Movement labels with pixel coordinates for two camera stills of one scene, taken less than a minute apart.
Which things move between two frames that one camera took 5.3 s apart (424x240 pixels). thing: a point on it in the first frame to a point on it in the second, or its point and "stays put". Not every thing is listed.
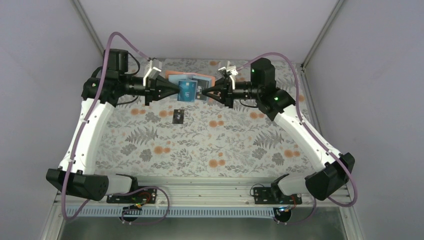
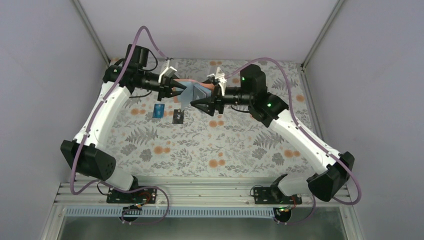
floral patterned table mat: [173, 138] stays put
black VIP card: [178, 116] stays put
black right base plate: [272, 195] stays put
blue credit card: [188, 91] to [158, 111]
